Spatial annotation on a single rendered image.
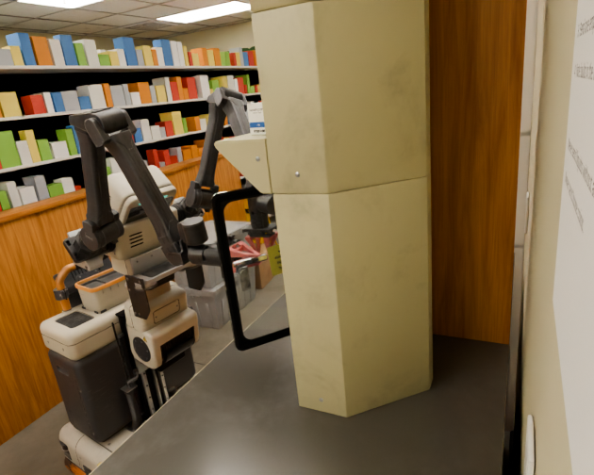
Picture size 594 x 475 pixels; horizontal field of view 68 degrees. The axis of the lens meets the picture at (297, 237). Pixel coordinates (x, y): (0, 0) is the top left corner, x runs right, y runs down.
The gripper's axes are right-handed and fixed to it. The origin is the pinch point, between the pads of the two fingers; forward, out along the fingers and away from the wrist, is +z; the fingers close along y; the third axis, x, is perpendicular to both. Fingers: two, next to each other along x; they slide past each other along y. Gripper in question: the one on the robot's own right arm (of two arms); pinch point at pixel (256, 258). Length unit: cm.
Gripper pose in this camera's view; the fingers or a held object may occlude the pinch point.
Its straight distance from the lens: 111.0
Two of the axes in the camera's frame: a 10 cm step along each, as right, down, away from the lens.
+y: -1.0, -9.5, -3.1
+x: 4.4, -3.2, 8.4
